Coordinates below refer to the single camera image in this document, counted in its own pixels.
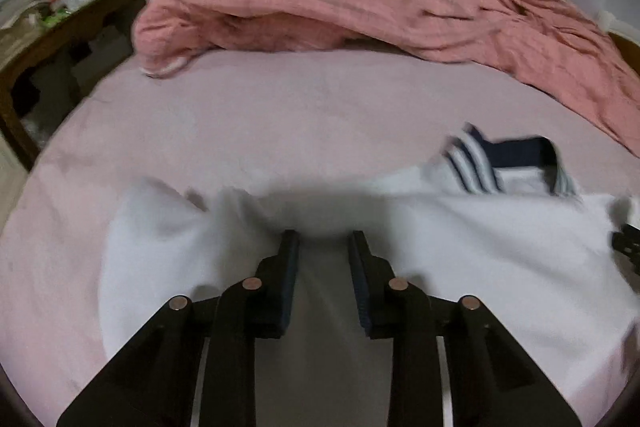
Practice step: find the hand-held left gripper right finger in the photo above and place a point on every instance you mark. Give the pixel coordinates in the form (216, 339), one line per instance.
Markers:
(358, 292)

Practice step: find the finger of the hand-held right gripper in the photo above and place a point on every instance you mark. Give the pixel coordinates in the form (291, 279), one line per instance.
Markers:
(628, 246)

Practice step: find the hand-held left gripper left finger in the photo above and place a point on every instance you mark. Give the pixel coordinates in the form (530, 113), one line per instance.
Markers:
(288, 287)

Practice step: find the white and navy jacket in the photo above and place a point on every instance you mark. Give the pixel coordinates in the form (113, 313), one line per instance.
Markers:
(500, 257)

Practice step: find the pink bed sheet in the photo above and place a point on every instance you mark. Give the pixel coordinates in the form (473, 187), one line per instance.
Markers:
(300, 117)

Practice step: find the wooden headboard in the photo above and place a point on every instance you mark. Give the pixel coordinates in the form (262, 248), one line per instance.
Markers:
(625, 47)

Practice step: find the wooden desk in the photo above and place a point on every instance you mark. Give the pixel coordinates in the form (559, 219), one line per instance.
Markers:
(60, 37)

